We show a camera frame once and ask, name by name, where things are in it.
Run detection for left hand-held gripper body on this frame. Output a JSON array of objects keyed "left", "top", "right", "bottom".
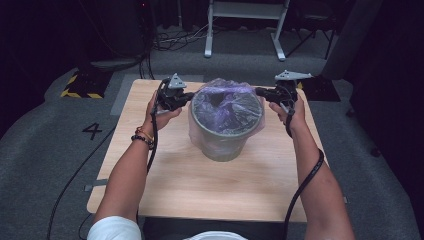
[{"left": 156, "top": 73, "right": 188, "bottom": 112}]

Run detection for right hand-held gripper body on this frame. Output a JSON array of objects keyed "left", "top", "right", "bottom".
[{"left": 269, "top": 69, "right": 314, "bottom": 108}]

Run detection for purple plastic bag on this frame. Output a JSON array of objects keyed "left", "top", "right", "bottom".
[{"left": 187, "top": 77, "right": 267, "bottom": 162}]

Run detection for green plastic bucket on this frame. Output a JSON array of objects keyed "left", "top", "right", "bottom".
[{"left": 189, "top": 86, "right": 265, "bottom": 163}]

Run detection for person's right hand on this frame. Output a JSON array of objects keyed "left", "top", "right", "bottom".
[{"left": 268, "top": 94, "right": 307, "bottom": 135}]

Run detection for person's left hand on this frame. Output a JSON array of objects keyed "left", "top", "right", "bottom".
[{"left": 142, "top": 90, "right": 184, "bottom": 139}]

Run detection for yellow black striped base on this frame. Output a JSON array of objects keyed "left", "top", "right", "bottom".
[
  {"left": 59, "top": 64, "right": 113, "bottom": 100},
  {"left": 295, "top": 74, "right": 342, "bottom": 103}
]

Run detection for black chair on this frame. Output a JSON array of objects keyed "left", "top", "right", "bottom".
[{"left": 285, "top": 0, "right": 338, "bottom": 62}]

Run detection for black equipment cabinet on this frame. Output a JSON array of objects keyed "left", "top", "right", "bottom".
[{"left": 109, "top": 0, "right": 155, "bottom": 58}]

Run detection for white metal stand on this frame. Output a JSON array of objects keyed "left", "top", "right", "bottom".
[{"left": 203, "top": 0, "right": 291, "bottom": 62}]

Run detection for grey tape strip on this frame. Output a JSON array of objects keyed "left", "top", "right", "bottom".
[{"left": 84, "top": 178, "right": 110, "bottom": 193}]

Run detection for person's dark pants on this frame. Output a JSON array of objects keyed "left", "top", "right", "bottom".
[{"left": 142, "top": 216, "right": 286, "bottom": 240}]

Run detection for person's white shirt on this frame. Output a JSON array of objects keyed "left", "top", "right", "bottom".
[{"left": 86, "top": 215, "right": 248, "bottom": 240}]

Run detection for black wrist strap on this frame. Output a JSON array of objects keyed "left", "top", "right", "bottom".
[{"left": 284, "top": 99, "right": 298, "bottom": 139}]

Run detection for orange bracelet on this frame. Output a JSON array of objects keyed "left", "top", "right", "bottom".
[{"left": 134, "top": 125, "right": 155, "bottom": 143}]

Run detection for black bead bracelet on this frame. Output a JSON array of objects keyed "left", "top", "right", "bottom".
[{"left": 130, "top": 133, "right": 155, "bottom": 150}]

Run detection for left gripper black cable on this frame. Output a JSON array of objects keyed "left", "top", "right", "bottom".
[{"left": 145, "top": 105, "right": 161, "bottom": 175}]

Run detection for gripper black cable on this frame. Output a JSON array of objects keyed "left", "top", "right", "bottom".
[
  {"left": 145, "top": 105, "right": 161, "bottom": 175},
  {"left": 282, "top": 148, "right": 326, "bottom": 240}
]

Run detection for tangle of floor cables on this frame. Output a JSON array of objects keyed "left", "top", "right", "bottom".
[{"left": 151, "top": 22, "right": 215, "bottom": 53}]

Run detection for grey post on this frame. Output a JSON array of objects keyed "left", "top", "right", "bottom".
[{"left": 320, "top": 0, "right": 385, "bottom": 81}]

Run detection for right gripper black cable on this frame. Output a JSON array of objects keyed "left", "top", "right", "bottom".
[{"left": 282, "top": 148, "right": 326, "bottom": 240}]

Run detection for black floor cable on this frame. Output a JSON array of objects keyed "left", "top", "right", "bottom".
[{"left": 46, "top": 124, "right": 118, "bottom": 240}]

